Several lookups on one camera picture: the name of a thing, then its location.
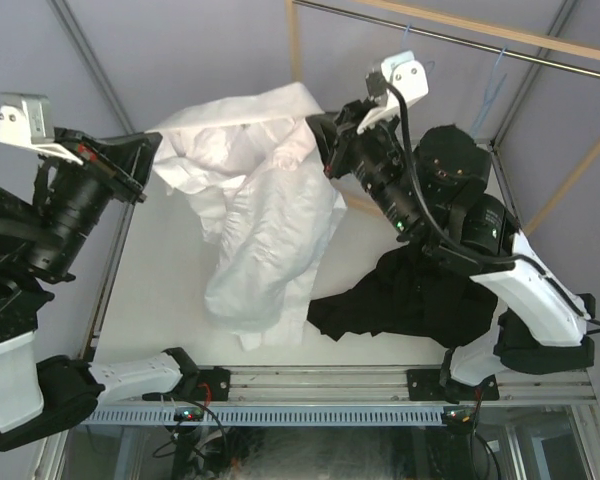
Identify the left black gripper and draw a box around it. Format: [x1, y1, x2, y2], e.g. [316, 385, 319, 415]
[25, 124, 163, 276]

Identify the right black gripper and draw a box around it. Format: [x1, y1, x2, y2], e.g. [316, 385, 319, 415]
[311, 93, 425, 238]

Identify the white shirt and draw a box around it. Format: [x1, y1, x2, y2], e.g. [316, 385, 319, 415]
[153, 82, 347, 350]

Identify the blue wire hanger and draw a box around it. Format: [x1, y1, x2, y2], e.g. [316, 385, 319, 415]
[400, 23, 436, 75]
[469, 47, 508, 139]

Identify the black shirt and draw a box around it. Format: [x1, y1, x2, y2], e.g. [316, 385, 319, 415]
[307, 244, 498, 348]

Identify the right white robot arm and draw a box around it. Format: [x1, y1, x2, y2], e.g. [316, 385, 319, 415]
[307, 101, 595, 401]

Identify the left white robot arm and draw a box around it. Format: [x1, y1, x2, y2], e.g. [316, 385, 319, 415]
[0, 128, 199, 452]

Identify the metal hanging rod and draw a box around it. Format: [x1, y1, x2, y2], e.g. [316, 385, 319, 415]
[292, 1, 600, 80]

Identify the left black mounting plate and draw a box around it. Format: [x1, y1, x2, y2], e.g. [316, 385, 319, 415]
[193, 367, 231, 403]

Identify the black mounting plate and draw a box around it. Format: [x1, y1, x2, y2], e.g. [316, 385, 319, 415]
[406, 368, 445, 402]
[193, 367, 231, 403]

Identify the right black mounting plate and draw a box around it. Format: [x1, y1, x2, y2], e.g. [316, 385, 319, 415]
[406, 368, 445, 402]

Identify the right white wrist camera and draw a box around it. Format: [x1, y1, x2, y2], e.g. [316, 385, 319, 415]
[357, 50, 429, 134]

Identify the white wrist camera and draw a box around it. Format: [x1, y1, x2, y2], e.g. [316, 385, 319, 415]
[357, 50, 429, 134]
[0, 92, 83, 165]

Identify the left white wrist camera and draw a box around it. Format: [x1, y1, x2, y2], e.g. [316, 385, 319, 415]
[0, 92, 83, 165]

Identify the wooden clothes rack frame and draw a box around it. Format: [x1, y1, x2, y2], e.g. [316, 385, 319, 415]
[284, 1, 600, 235]

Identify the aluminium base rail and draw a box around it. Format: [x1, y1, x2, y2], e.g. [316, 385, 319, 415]
[211, 365, 596, 406]

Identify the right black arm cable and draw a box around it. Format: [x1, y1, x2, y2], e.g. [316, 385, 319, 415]
[384, 79, 600, 334]

